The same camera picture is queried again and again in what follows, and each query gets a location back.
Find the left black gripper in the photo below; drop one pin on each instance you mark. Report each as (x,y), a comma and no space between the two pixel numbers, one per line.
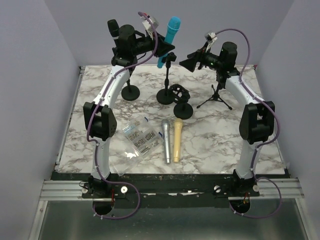
(162,46)

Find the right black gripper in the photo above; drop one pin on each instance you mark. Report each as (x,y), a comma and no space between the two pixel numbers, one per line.
(198,56)

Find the blue microphone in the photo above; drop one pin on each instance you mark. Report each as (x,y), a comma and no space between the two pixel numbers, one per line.
(172,28)

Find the black round-base stand with clip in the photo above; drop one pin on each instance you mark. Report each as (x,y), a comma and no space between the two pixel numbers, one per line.
(165,96)

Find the black tripod shock-mount stand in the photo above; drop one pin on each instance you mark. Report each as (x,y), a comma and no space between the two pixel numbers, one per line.
(215,97)

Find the black shock-mount mic stand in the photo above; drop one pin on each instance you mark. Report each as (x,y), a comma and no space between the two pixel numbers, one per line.
(182,109)

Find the cream microphone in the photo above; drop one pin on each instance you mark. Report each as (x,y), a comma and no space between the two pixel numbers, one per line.
(178,125)

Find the silver microphone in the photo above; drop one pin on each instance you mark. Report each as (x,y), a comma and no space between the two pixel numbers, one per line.
(165,127)

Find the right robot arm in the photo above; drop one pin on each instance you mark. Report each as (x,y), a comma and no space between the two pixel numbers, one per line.
(257,121)

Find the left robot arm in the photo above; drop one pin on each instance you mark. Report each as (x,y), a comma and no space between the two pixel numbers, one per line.
(100,121)

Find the black microphone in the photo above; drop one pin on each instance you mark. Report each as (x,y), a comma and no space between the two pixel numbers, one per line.
(113,28)

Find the black round-base mic stand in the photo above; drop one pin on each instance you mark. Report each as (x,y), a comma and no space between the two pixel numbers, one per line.
(130,92)

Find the clear plastic screw box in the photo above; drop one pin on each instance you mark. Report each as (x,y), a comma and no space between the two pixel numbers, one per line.
(134,142)

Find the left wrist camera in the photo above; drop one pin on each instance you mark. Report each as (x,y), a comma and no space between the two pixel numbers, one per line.
(150,23)

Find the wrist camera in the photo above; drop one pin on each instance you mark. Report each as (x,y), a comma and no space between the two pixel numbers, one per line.
(210,38)
(150,23)

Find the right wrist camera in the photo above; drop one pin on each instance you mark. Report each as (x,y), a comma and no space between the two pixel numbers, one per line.
(210,38)

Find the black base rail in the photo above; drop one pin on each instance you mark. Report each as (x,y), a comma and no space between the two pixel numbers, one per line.
(162,190)

